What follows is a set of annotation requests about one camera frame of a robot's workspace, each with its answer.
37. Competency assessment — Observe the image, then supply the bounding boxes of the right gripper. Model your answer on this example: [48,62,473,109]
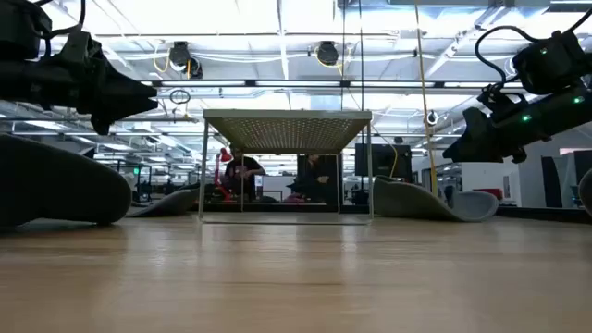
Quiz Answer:
[442,85,528,164]

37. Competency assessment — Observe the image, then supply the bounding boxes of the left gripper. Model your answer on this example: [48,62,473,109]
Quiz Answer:
[43,31,159,136]

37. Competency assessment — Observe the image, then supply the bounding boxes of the grey baseball cap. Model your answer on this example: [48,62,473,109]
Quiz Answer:
[373,174,500,223]
[125,188,199,218]

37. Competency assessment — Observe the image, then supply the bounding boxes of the dark green bucket hat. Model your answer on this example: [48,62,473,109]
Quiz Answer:
[577,166,592,218]

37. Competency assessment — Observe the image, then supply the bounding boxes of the black monitor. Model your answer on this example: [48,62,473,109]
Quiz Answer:
[354,143,413,180]

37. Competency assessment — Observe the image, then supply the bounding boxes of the red desk lamp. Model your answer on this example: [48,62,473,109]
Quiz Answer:
[213,147,235,203]

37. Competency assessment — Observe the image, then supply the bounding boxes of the person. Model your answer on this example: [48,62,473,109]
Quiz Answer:
[286,154,332,204]
[223,146,267,204]

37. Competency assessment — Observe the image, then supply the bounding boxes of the green perforated metal shelf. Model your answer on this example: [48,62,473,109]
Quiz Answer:
[197,108,375,226]

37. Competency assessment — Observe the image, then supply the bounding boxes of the yellow hanging cord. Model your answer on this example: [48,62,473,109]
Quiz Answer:
[413,0,439,198]

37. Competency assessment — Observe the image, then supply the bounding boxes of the black ceiling cable reel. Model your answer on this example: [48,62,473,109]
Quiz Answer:
[315,40,340,68]
[167,40,204,80]

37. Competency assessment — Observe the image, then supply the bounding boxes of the black aluminium frame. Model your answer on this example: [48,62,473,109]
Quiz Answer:
[187,201,592,224]

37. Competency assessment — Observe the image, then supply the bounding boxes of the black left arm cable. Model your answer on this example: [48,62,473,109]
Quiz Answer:
[31,0,88,41]

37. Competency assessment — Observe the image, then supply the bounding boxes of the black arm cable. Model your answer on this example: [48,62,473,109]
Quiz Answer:
[474,6,592,89]
[31,0,88,41]

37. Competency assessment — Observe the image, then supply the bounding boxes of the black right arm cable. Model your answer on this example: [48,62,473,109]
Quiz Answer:
[474,6,592,89]

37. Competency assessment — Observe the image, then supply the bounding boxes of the black hanging cable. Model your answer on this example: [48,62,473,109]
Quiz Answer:
[358,0,366,140]

